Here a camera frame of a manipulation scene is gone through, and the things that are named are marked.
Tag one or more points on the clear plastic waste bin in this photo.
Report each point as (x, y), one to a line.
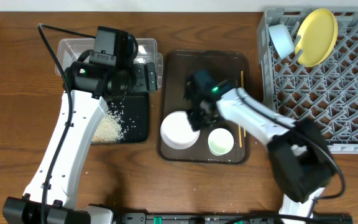
(70, 49)

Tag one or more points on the wooden chopstick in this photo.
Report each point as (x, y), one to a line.
(240, 136)
(242, 86)

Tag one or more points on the spilled rice pile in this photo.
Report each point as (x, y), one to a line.
(112, 127)

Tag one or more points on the yellow plate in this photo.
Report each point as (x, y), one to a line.
(318, 34)

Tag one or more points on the white pink bowl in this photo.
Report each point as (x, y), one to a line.
(176, 131)

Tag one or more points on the left wooden chopstick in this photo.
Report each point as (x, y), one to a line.
(240, 136)

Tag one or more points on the light blue rice bowl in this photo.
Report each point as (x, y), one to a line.
(281, 39)

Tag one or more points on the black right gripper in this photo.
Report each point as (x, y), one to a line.
(196, 115)

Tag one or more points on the white green cup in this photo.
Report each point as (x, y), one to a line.
(220, 141)

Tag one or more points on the right wooden chopstick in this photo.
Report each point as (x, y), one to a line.
(242, 86)

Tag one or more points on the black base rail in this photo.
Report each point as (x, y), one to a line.
(258, 218)

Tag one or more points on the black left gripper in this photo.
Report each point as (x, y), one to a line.
(150, 77)

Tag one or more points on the grey dishwasher rack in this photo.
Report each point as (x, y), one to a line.
(328, 92)

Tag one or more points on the dark brown serving tray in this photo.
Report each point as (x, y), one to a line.
(223, 66)

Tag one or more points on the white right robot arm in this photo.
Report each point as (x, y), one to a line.
(301, 162)

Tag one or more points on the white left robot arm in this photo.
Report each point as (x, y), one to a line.
(51, 195)

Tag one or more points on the black waste tray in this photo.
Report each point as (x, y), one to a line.
(136, 109)

